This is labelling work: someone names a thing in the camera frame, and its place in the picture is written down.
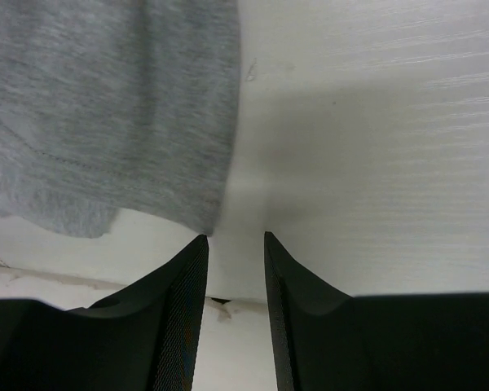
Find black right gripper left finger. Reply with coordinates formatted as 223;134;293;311
0;235;209;390

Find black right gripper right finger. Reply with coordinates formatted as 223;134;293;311
264;232;489;390

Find grey tank top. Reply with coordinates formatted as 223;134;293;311
0;1;240;238

